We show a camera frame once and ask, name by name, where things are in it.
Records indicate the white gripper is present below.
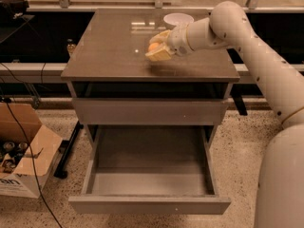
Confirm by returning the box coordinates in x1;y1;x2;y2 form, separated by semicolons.
145;24;193;62

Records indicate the orange fruit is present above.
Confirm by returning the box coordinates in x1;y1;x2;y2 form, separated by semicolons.
148;43;160;51

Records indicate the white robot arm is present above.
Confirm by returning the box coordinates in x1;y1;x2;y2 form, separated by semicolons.
146;1;304;228

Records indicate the grey drawer cabinet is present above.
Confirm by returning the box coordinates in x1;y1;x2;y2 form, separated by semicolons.
62;9;239;141

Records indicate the closed grey top drawer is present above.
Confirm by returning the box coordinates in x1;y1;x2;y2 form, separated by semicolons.
72;98;227;125

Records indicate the open grey middle drawer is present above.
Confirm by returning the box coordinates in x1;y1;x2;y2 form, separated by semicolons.
69;126;231;215

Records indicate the white ceramic bowl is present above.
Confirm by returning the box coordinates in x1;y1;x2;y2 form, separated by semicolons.
163;13;194;29

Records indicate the small glass bottle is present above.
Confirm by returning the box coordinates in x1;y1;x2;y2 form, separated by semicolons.
66;39;76;55

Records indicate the black table leg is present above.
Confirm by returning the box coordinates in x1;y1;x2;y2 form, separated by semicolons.
54;122;83;179

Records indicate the black device on shelf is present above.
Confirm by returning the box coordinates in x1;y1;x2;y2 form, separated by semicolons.
0;0;29;23

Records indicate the open cardboard box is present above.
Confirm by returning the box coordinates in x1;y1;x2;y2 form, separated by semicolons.
0;103;62;199

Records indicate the black power cable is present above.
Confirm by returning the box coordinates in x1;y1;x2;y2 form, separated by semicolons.
0;62;64;228

